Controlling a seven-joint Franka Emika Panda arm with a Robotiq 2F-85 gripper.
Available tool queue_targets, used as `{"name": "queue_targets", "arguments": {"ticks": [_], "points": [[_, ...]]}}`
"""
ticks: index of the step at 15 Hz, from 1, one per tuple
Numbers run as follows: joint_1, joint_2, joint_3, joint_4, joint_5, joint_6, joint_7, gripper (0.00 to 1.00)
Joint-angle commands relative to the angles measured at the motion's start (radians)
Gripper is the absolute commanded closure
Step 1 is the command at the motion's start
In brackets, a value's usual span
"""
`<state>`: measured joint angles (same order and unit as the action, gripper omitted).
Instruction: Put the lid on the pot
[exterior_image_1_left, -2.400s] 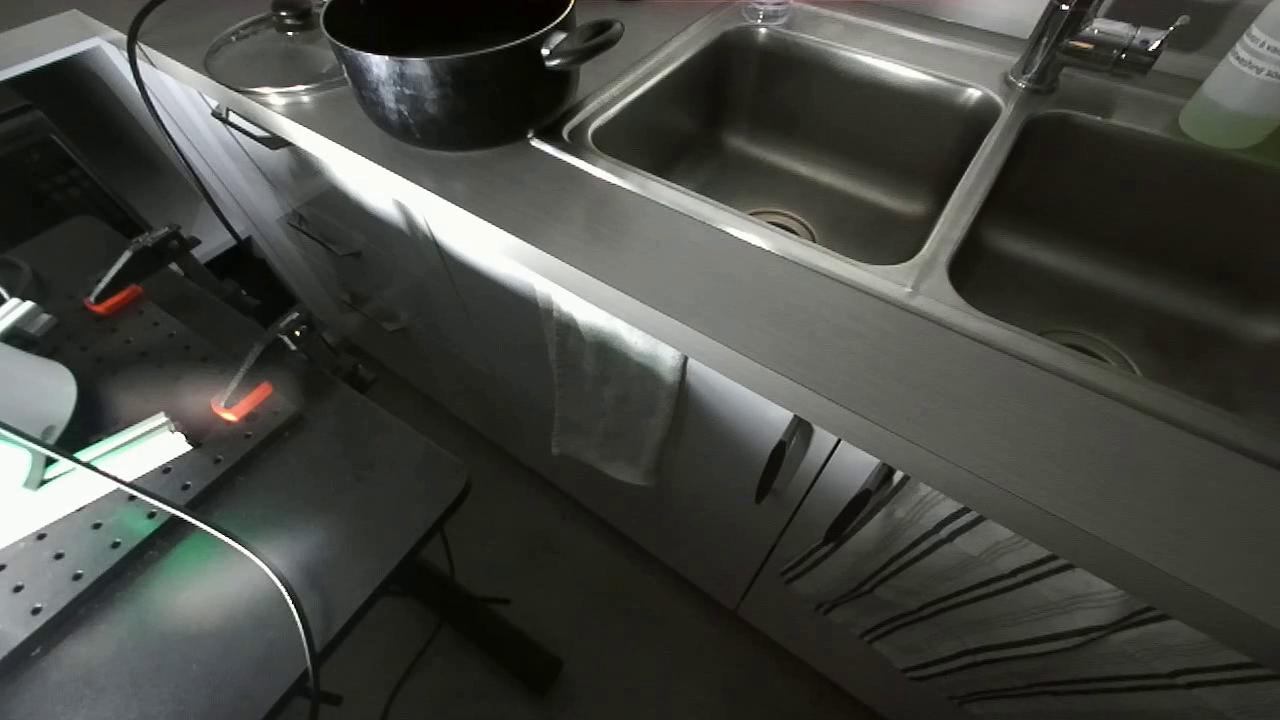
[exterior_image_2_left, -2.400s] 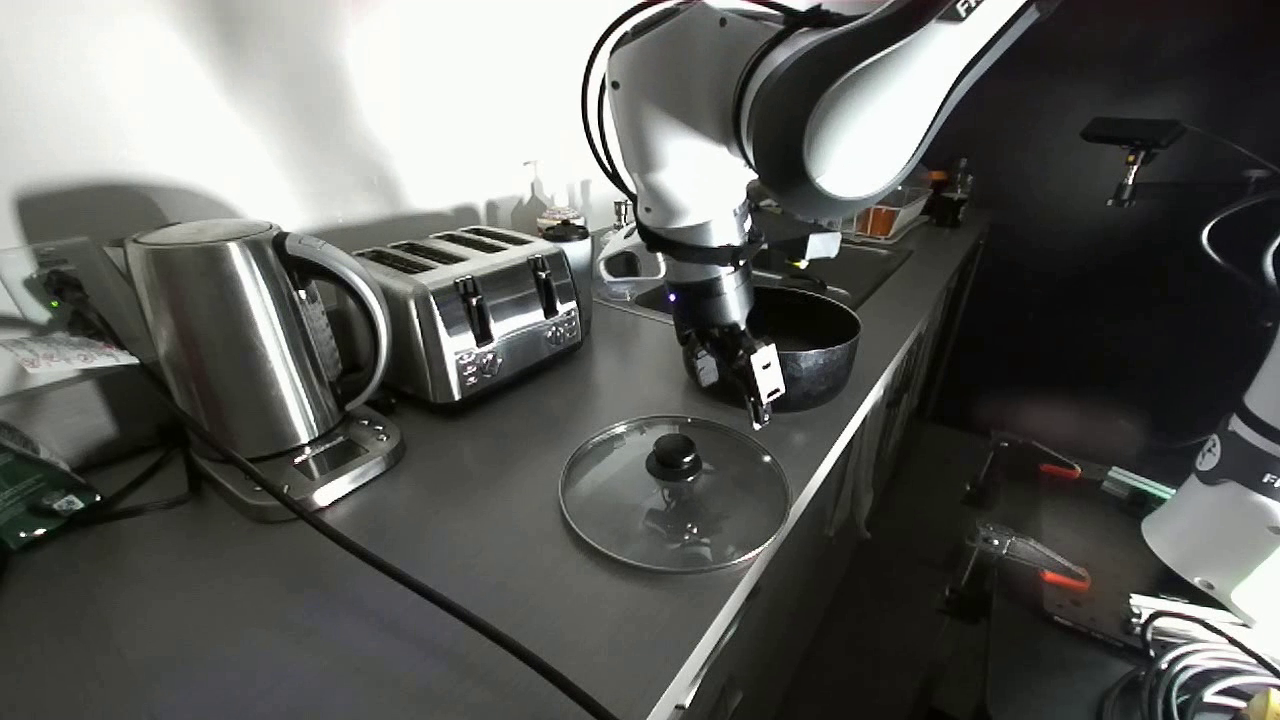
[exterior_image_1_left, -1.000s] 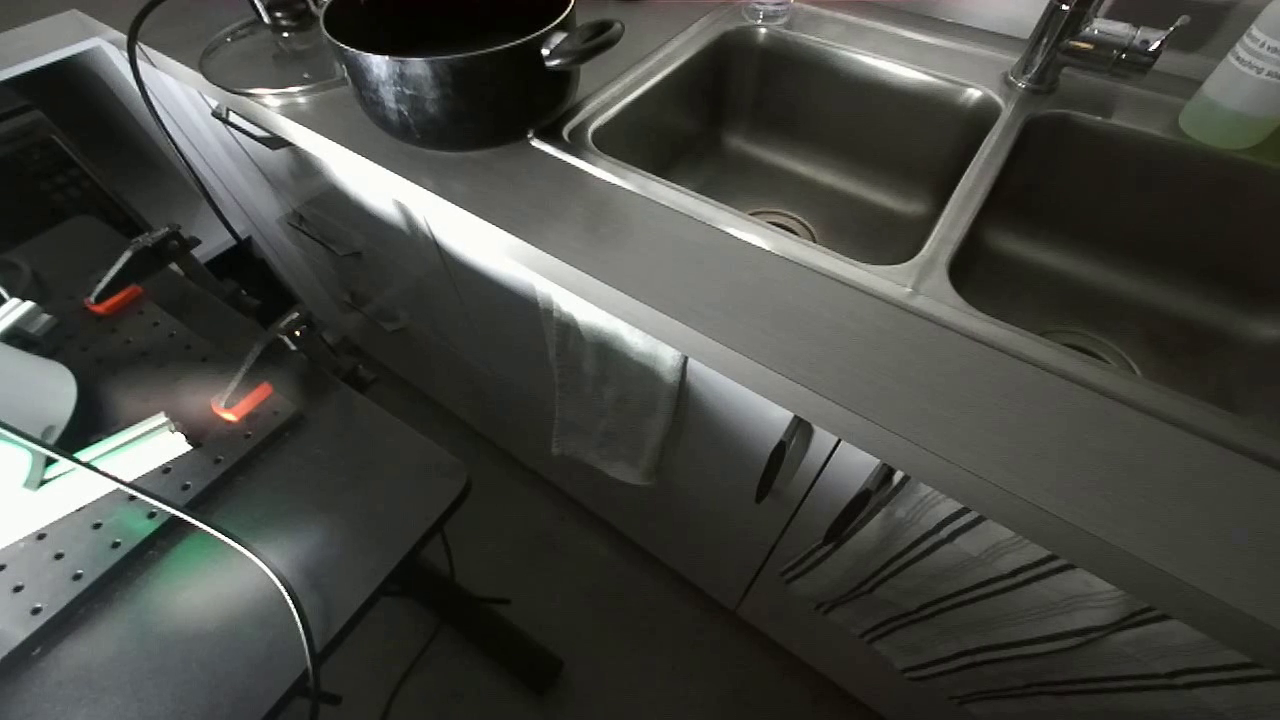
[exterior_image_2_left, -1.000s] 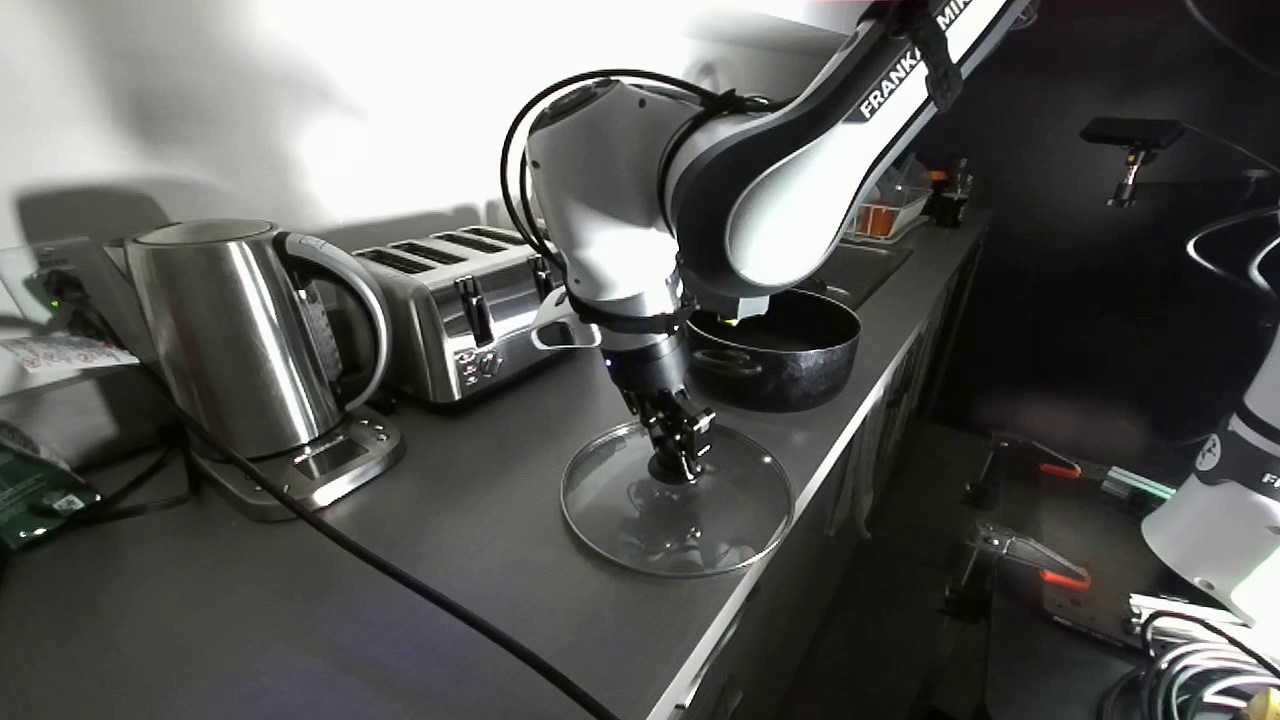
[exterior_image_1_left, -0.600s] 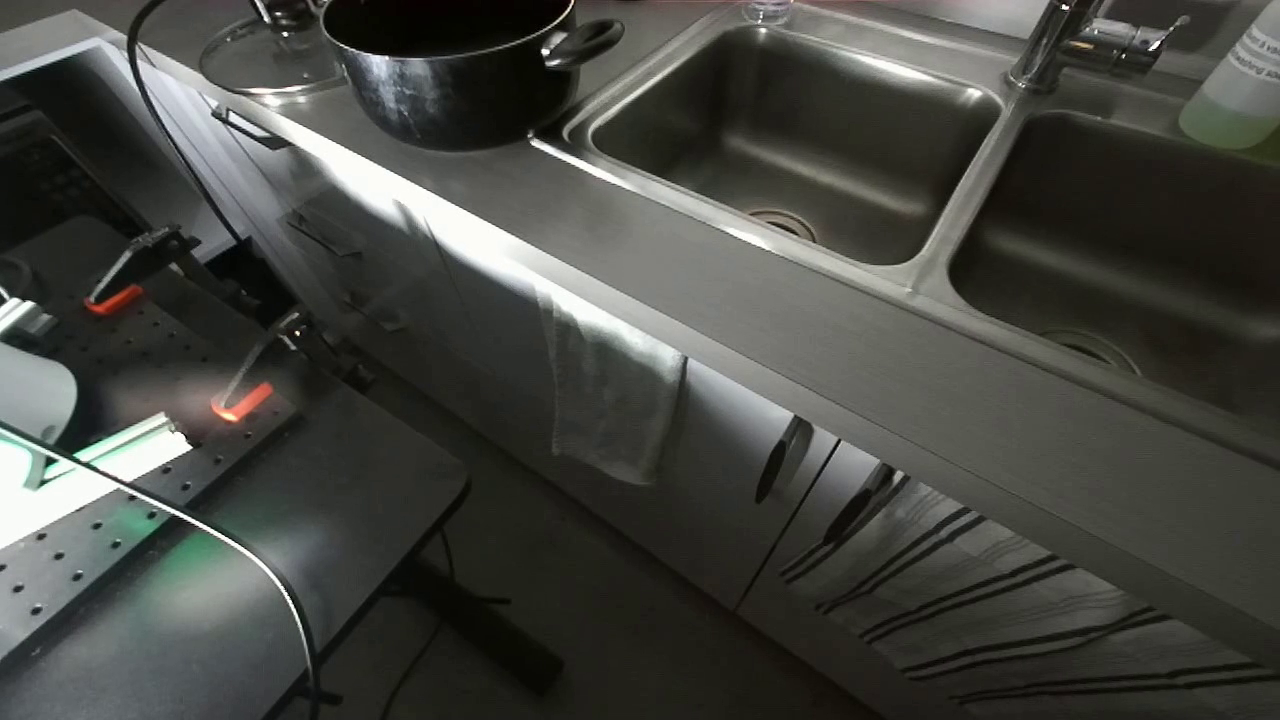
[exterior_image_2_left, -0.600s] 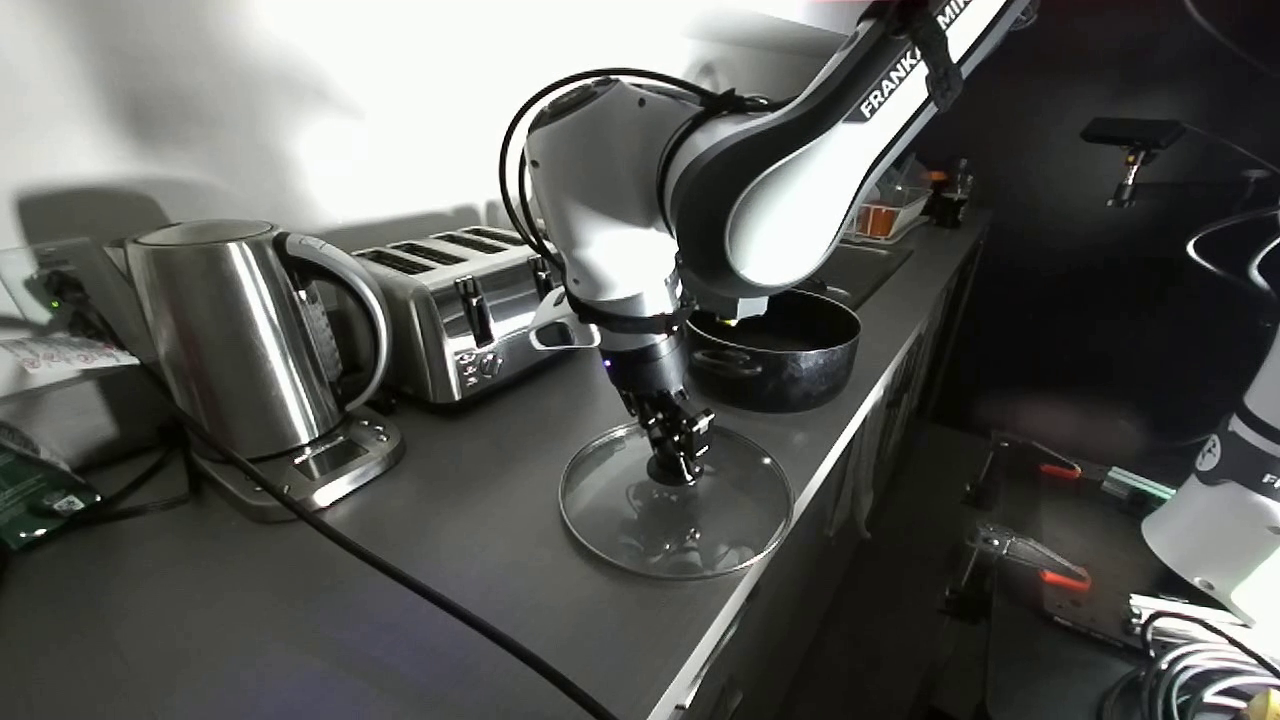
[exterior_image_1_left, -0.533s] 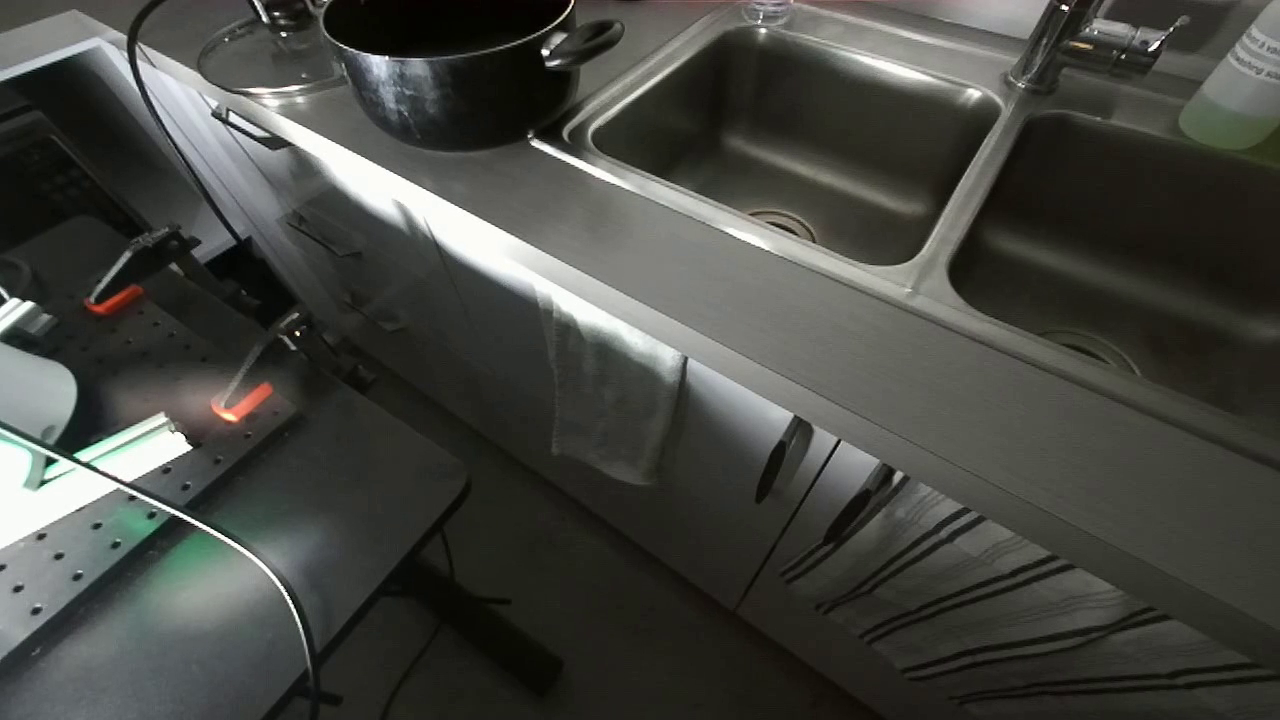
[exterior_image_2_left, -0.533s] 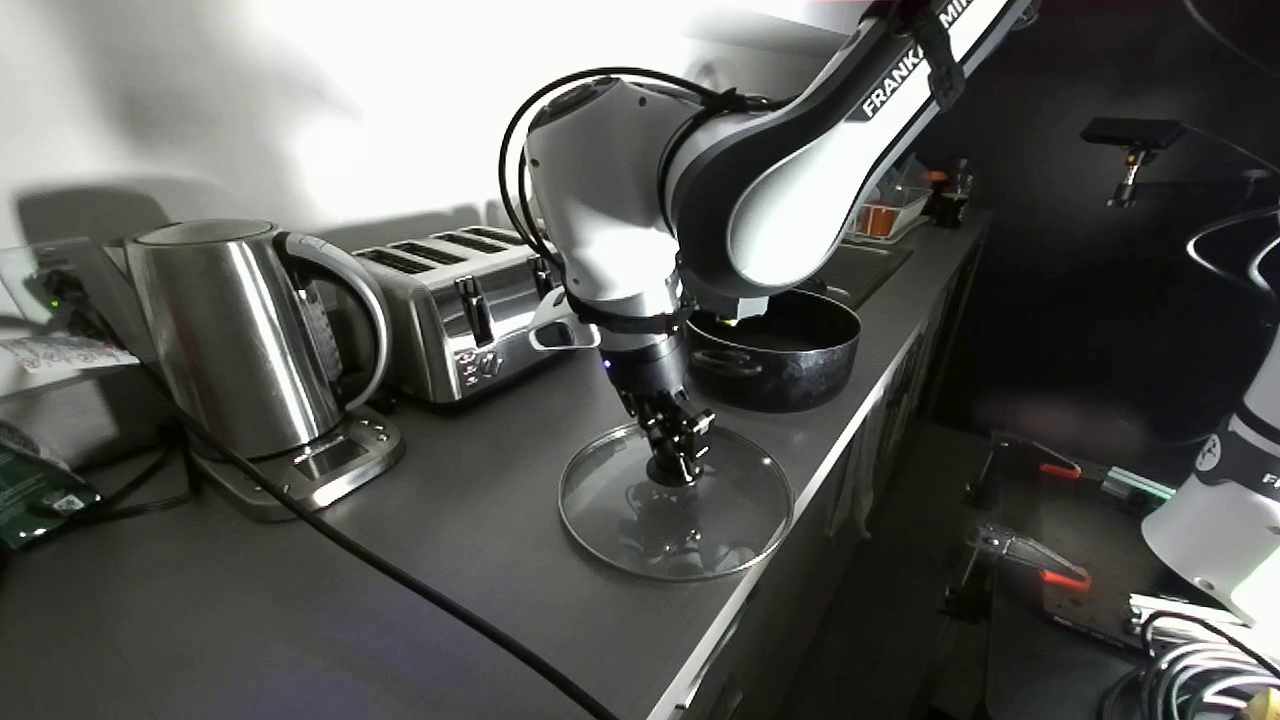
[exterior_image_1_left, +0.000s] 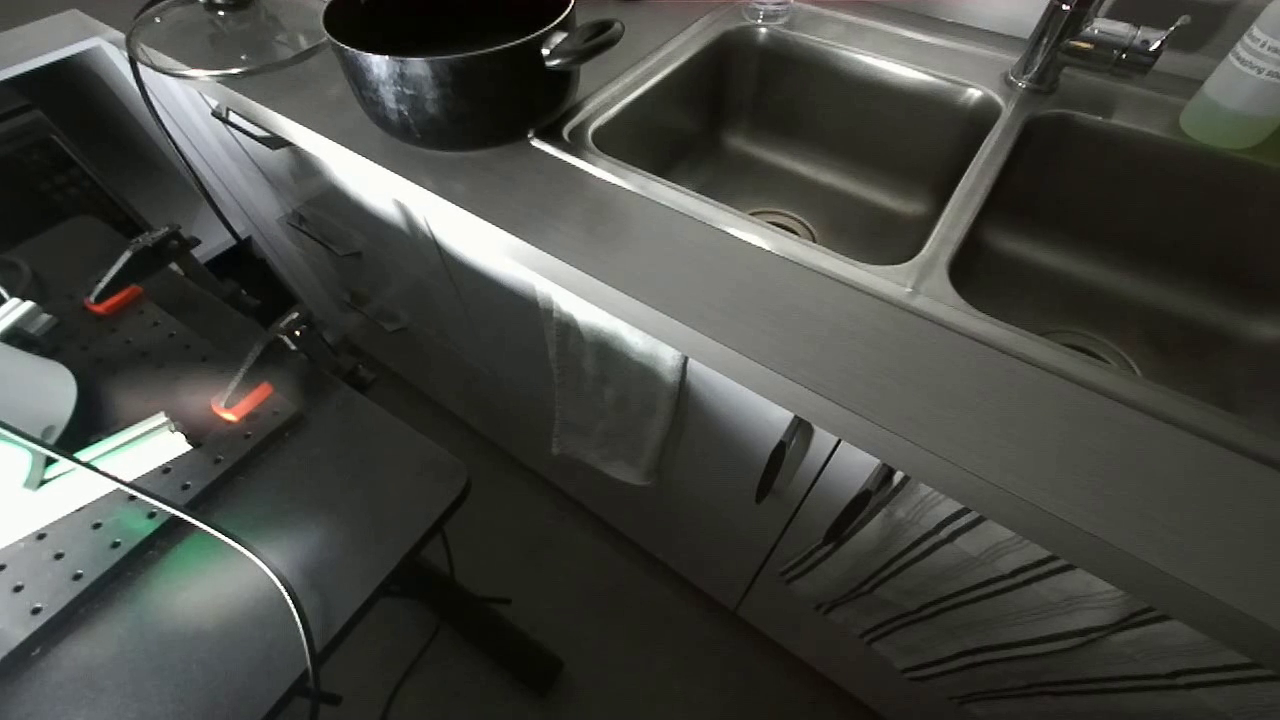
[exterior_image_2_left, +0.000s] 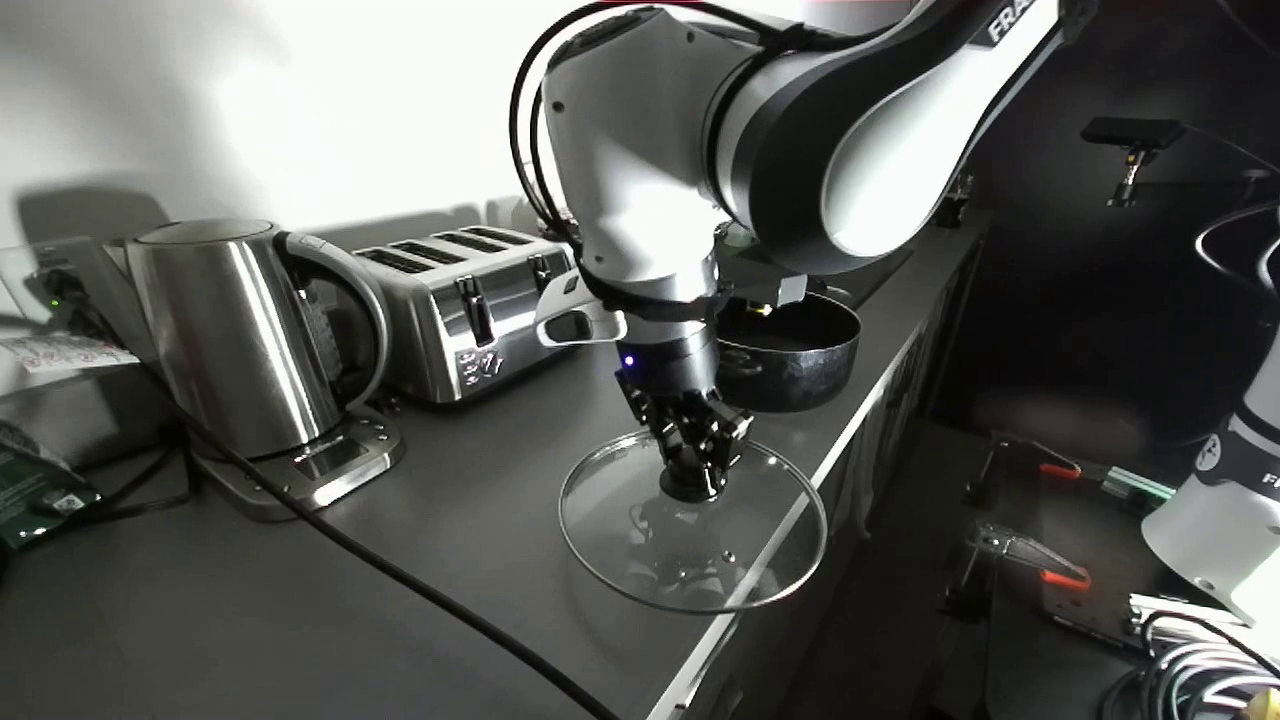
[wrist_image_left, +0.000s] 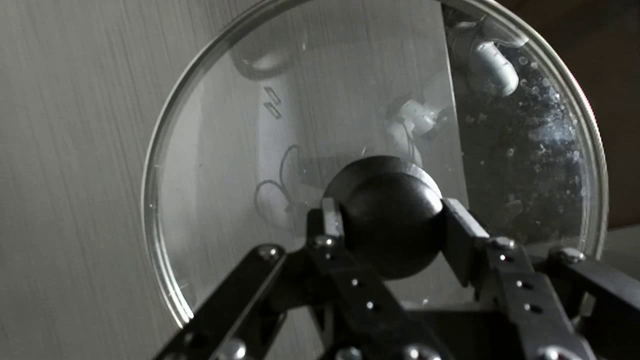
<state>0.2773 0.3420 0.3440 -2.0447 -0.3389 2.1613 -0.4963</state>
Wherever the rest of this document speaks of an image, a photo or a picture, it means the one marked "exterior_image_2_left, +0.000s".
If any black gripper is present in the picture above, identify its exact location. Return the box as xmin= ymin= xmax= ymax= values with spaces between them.
xmin=613 ymin=317 xmax=760 ymax=491

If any glass pot lid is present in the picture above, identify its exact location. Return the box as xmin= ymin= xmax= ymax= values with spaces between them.
xmin=556 ymin=426 xmax=830 ymax=615

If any black cooking pot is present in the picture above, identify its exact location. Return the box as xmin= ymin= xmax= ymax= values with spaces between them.
xmin=711 ymin=291 xmax=864 ymax=417

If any stainless steel four-slot toaster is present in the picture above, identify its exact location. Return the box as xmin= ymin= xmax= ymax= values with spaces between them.
xmin=351 ymin=219 xmax=593 ymax=407

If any kettle power base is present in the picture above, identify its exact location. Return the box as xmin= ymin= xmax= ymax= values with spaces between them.
xmin=184 ymin=404 xmax=403 ymax=514

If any stainless steel electric kettle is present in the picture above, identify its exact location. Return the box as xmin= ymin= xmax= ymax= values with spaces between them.
xmin=123 ymin=214 xmax=394 ymax=463

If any green packet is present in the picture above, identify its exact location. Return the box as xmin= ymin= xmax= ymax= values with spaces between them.
xmin=0 ymin=435 xmax=102 ymax=557

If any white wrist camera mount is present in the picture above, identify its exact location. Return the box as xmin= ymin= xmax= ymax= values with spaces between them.
xmin=534 ymin=273 xmax=633 ymax=354

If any black kettle power cord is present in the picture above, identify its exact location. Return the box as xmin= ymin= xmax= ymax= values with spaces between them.
xmin=184 ymin=453 xmax=623 ymax=720

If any orange handled clamp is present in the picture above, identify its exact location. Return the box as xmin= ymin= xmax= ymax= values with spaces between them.
xmin=974 ymin=523 xmax=1099 ymax=603
xmin=993 ymin=432 xmax=1092 ymax=491

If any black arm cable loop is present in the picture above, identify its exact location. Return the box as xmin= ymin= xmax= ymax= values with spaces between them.
xmin=503 ymin=0 xmax=635 ymax=273

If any white cable bundle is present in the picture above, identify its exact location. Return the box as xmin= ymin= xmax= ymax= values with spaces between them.
xmin=1123 ymin=592 xmax=1280 ymax=720

